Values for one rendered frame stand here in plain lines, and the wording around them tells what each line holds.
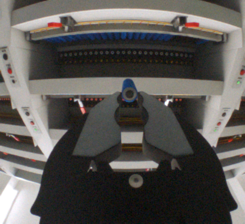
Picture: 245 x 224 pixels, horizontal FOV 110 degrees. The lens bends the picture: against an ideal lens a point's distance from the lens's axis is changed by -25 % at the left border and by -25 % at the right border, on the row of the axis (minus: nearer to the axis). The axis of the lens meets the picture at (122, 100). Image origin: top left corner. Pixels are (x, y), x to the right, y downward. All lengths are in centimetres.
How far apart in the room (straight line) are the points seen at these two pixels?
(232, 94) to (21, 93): 69
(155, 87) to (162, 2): 20
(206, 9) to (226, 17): 6
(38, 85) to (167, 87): 37
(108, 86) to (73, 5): 21
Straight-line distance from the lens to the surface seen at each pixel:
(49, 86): 37
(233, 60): 42
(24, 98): 45
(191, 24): 26
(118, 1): 29
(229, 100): 48
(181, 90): 35
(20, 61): 41
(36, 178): 126
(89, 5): 29
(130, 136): 42
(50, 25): 26
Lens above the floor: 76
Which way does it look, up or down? 30 degrees up
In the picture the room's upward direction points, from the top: 180 degrees clockwise
